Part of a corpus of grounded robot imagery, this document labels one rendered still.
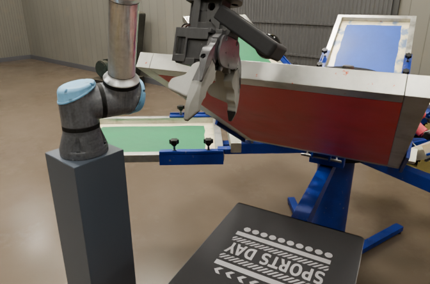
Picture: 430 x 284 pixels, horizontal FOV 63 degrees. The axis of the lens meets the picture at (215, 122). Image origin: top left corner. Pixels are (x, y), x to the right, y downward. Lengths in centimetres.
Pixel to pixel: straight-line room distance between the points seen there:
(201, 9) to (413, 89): 36
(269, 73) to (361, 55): 224
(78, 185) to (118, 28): 49
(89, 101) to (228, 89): 63
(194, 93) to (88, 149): 73
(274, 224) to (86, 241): 62
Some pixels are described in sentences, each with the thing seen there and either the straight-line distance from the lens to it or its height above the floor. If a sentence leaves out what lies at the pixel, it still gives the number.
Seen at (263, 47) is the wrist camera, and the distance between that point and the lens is 50.
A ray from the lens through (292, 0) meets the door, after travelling 539.
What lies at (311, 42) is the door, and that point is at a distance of 527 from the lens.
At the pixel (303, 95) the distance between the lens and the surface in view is 71.
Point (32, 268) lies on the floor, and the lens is 278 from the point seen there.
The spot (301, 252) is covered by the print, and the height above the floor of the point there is 95.
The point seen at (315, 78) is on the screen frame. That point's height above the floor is 154.
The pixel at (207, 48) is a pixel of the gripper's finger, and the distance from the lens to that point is 50.
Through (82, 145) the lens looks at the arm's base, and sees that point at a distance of 116.
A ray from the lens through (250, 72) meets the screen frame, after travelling 69.
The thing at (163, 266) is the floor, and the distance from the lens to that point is 254.
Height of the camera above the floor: 167
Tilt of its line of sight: 19 degrees down
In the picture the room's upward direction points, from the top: straight up
